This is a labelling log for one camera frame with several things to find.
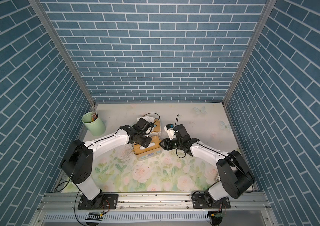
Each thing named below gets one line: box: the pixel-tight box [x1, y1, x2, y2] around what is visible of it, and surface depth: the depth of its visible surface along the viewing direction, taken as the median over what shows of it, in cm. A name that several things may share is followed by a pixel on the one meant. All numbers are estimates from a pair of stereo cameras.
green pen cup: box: [81, 111, 107, 137], surface depth 96 cm
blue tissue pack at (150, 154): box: [139, 150, 161, 159], surface depth 91 cm
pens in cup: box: [91, 112, 99, 122], surface depth 91 cm
